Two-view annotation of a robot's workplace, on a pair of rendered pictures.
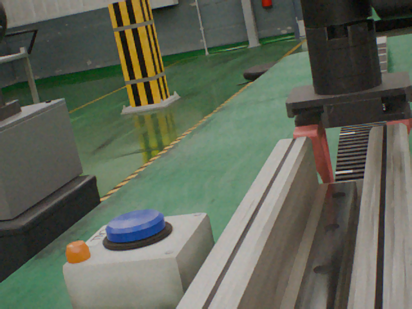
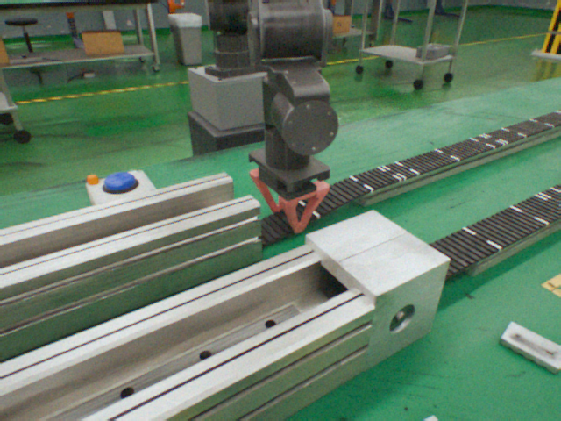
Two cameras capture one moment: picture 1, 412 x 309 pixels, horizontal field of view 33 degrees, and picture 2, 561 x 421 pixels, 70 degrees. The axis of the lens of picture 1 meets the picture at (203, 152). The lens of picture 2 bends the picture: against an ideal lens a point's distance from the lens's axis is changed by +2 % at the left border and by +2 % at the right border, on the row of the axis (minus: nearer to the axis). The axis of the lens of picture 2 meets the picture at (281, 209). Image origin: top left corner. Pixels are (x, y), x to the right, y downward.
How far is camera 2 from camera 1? 49 cm
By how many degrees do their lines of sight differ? 42
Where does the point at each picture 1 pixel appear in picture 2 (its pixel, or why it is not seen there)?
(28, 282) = (154, 171)
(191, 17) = not seen: outside the picture
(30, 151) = (247, 98)
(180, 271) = not seen: hidden behind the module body
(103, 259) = (92, 189)
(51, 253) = (185, 161)
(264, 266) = (45, 239)
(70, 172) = not seen: hidden behind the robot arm
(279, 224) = (95, 223)
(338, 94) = (266, 163)
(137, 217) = (117, 178)
